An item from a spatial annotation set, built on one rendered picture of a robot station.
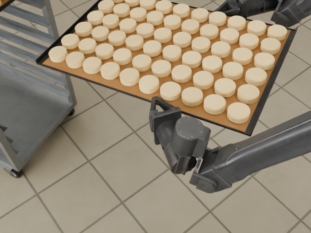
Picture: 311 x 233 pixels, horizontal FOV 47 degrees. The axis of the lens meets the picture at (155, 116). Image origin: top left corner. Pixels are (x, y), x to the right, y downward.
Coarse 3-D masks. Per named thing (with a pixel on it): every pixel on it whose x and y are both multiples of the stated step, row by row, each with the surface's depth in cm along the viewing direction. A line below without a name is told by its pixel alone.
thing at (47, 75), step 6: (0, 54) 192; (6, 54) 189; (6, 60) 190; (12, 60) 190; (18, 60) 188; (18, 66) 187; (24, 66) 187; (30, 66) 186; (36, 66) 184; (36, 72) 185; (42, 72) 185; (48, 72) 182; (48, 78) 182; (54, 78) 182; (60, 78) 181; (60, 84) 180
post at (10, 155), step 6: (0, 132) 149; (0, 138) 151; (0, 144) 154; (6, 144) 156; (6, 150) 157; (12, 150) 161; (6, 156) 162; (12, 156) 163; (12, 162) 165; (18, 162) 168; (18, 168) 170
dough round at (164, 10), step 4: (164, 0) 110; (156, 4) 109; (160, 4) 109; (164, 4) 109; (168, 4) 109; (156, 8) 109; (160, 8) 108; (164, 8) 108; (168, 8) 108; (164, 12) 108; (168, 12) 109
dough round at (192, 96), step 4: (188, 88) 86; (192, 88) 85; (196, 88) 85; (184, 92) 85; (188, 92) 85; (192, 92) 85; (196, 92) 84; (200, 92) 84; (184, 96) 84; (188, 96) 84; (192, 96) 84; (196, 96) 84; (200, 96) 84; (184, 100) 84; (188, 100) 83; (192, 100) 83; (196, 100) 83; (200, 100) 84; (188, 104) 84; (192, 104) 83; (196, 104) 84
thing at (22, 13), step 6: (12, 6) 156; (6, 12) 157; (12, 12) 157; (18, 12) 157; (24, 12) 155; (30, 12) 153; (24, 18) 154; (30, 18) 154; (36, 18) 154; (42, 18) 152; (48, 18) 150; (42, 24) 152; (48, 24) 152
